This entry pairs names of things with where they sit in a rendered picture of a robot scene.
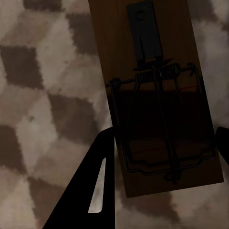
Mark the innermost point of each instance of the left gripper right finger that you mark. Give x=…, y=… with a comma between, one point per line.
x=222, y=140

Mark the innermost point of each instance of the mousetrap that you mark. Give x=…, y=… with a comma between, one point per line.
x=157, y=99

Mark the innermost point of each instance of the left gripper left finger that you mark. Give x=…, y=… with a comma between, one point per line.
x=71, y=211

